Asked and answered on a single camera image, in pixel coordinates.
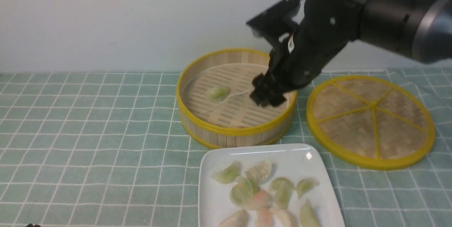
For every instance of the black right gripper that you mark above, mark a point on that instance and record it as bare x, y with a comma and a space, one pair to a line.
327, 27

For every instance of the green dumpling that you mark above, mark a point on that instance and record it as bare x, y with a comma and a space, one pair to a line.
217, 93

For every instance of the white dumpling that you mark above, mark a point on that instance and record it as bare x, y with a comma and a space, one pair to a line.
285, 217

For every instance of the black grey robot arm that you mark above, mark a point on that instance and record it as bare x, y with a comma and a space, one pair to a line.
416, 29

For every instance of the white square plate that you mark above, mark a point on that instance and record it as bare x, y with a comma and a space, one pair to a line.
293, 161

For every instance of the green dumpling plate far left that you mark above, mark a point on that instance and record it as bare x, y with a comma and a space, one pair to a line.
227, 175

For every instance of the green dumpling plate middle right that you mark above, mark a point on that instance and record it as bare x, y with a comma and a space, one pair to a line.
281, 188

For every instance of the small green dumpling plate right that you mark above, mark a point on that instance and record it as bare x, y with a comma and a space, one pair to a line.
305, 185

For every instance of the large green dumpling plate centre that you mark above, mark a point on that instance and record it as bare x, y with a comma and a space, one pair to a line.
243, 192

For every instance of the pink dumpling plate centre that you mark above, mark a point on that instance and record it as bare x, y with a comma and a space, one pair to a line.
259, 200

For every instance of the pink dumpling plate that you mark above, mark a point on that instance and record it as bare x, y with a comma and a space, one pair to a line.
259, 200
264, 218

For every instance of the pink dumpling plate bottom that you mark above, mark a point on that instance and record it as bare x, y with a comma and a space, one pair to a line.
264, 218

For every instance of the white dumpling plate bottom left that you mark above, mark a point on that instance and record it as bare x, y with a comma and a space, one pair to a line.
238, 219

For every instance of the green dumpling plate bottom right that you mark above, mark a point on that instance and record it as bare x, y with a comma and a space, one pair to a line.
307, 215

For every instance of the yellow rimmed bamboo steamer basket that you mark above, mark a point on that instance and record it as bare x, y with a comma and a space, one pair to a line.
235, 121

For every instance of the yellow rimmed woven steamer lid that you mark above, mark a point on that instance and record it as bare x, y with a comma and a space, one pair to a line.
370, 122

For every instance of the green checkered tablecloth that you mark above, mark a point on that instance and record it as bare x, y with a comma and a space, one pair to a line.
108, 149

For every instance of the dark object bottom left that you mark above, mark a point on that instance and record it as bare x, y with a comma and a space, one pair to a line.
32, 225

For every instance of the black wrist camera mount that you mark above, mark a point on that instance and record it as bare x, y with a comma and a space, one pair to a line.
275, 21

